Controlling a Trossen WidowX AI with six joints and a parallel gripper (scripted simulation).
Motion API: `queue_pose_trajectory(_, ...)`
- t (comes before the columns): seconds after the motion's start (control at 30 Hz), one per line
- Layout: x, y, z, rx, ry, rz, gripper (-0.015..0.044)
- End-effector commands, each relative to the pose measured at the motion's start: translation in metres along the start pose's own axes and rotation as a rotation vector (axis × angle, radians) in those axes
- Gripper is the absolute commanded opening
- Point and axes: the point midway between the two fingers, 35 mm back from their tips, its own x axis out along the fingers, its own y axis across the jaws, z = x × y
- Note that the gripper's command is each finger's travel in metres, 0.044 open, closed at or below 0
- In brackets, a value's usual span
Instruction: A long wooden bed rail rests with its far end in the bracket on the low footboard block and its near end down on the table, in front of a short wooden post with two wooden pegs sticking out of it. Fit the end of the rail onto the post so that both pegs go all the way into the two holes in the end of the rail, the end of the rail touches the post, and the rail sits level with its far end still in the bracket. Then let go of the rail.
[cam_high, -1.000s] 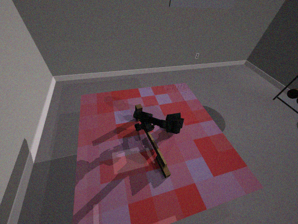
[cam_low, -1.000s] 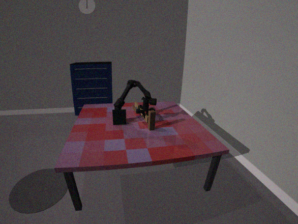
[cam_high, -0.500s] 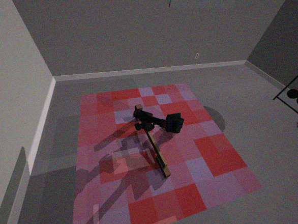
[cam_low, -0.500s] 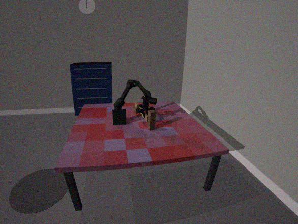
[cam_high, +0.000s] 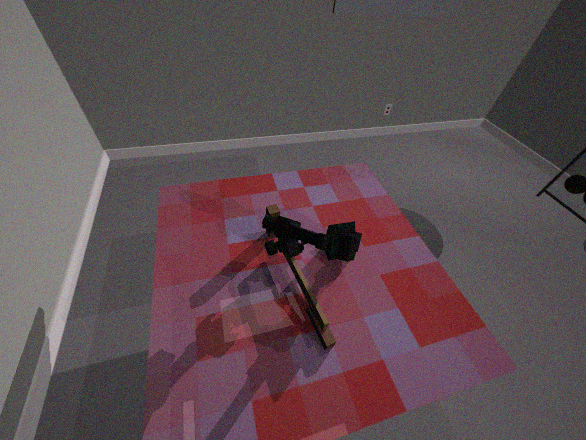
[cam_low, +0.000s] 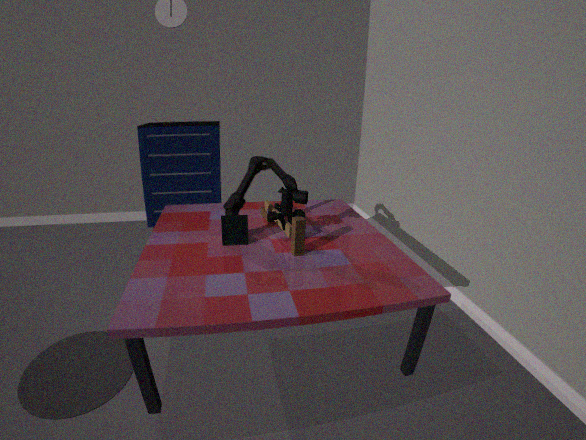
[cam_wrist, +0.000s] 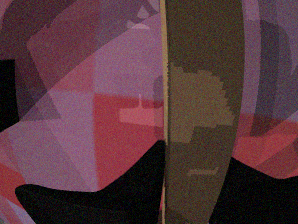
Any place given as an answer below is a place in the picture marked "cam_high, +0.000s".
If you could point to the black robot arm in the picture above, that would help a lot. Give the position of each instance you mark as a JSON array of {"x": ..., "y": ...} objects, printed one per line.
[{"x": 285, "y": 228}]

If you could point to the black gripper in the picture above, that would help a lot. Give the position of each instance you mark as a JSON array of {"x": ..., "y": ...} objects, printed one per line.
[{"x": 273, "y": 247}]

